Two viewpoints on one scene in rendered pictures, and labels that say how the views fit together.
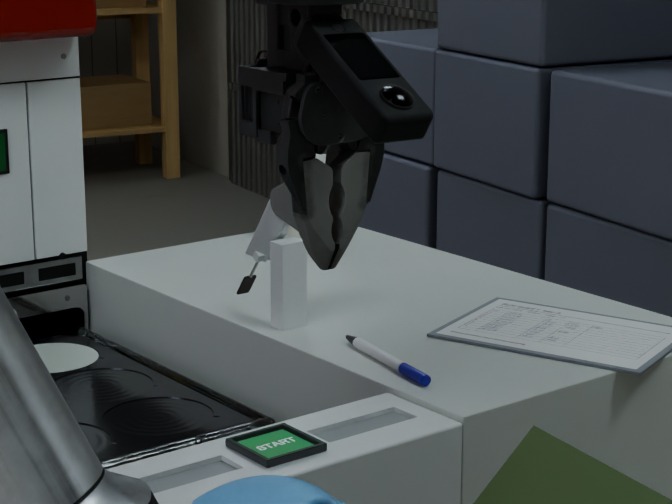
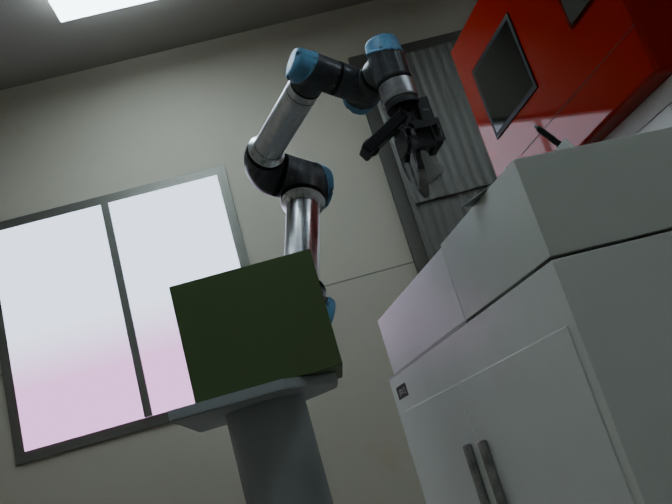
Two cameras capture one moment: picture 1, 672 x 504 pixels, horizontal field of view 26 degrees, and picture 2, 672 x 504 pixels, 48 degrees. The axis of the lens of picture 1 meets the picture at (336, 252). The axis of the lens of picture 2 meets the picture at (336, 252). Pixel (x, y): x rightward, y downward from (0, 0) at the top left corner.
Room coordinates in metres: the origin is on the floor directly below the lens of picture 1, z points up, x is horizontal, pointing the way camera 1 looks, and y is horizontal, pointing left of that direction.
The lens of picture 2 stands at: (1.46, -1.37, 0.63)
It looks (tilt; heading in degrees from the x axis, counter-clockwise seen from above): 16 degrees up; 114
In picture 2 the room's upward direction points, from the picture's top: 17 degrees counter-clockwise
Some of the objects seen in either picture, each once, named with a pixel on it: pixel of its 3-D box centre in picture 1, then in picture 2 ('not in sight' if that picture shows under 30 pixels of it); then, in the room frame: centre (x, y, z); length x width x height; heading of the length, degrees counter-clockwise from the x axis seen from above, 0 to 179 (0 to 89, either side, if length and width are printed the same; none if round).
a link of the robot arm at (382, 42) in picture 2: not in sight; (387, 63); (1.08, 0.02, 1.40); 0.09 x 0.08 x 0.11; 143
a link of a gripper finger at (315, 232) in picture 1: (296, 208); (426, 178); (1.07, 0.03, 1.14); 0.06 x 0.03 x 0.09; 38
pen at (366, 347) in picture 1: (385, 357); not in sight; (1.23, -0.04, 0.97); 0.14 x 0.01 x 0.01; 28
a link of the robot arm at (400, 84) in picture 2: not in sight; (398, 95); (1.08, 0.02, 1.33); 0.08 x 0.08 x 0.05
